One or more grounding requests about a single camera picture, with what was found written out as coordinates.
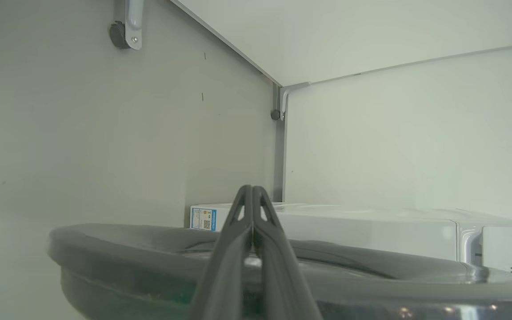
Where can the white washing machine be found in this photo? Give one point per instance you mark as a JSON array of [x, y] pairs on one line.
[[371, 231]]

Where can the white partition panel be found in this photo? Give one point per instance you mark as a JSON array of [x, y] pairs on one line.
[[416, 146]]

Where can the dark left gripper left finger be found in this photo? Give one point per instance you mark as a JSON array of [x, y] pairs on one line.
[[225, 275]]

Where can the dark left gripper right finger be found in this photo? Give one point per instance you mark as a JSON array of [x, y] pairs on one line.
[[282, 284]]

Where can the blue energy label sticker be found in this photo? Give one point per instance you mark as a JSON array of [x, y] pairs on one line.
[[203, 219]]

